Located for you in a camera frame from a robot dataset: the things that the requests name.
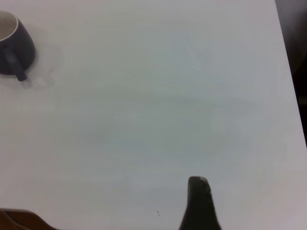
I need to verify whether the dark grey ceramic mug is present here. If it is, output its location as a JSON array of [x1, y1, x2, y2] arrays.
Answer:
[[0, 11, 39, 82]]

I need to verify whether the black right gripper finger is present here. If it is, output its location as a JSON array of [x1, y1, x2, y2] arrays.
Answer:
[[178, 176, 223, 230]]

